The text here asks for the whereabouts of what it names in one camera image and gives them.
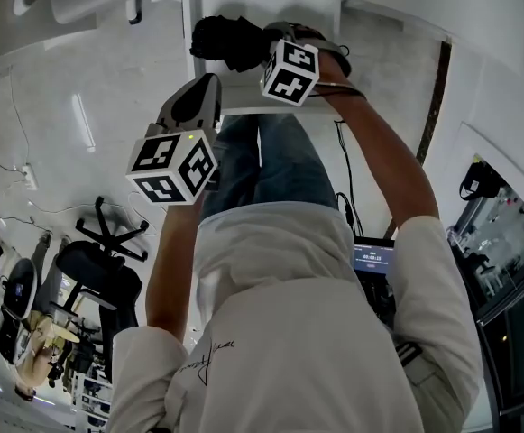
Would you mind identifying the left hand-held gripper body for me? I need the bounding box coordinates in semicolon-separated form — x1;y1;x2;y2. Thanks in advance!
125;122;222;206

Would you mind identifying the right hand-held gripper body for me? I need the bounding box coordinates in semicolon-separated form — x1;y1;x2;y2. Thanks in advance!
261;37;353;107

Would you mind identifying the white drawer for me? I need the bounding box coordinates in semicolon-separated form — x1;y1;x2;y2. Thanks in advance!
180;0;357;116

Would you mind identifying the black cloth item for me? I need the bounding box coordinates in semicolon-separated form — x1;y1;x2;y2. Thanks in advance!
189;14;290;74

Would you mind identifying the person's left forearm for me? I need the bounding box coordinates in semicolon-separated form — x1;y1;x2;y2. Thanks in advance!
146;200;202;345

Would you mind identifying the black shoulder bag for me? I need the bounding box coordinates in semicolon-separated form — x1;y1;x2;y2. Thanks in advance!
458;162;502;202

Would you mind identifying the person's right forearm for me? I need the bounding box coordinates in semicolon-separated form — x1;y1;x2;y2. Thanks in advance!
319;56;441;243

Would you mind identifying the person's right hand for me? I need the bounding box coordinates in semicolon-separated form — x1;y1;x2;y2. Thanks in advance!
295;23;330;47

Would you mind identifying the black office chair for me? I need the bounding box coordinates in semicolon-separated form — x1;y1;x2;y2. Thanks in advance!
56;196;150;378

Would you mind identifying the white power strip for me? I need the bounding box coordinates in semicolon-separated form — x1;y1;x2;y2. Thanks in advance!
22;163;40;191

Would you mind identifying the dark floor strip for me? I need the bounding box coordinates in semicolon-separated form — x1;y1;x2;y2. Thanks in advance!
417;38;453;166

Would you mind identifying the white rounded machine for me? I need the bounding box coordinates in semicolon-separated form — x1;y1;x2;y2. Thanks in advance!
0;258;37;322

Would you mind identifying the pale yellow round table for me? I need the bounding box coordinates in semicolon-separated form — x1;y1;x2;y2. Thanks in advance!
47;322;81;345

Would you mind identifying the black tablet screen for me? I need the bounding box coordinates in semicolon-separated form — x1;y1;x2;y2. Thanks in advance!
353;236;397;275

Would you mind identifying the person's white shirt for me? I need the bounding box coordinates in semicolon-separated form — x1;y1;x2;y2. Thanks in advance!
107;200;483;433

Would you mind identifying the white shelf rack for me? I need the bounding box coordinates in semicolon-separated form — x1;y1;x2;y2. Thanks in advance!
72;372;113;433

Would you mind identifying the dark framed window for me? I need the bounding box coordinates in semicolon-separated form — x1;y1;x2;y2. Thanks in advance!
446;151;524;433

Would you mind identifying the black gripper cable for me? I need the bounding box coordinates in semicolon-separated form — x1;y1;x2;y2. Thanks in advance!
333;119;366;238

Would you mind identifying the black strap buckle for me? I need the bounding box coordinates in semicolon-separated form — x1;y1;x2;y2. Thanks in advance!
395;340;425;368

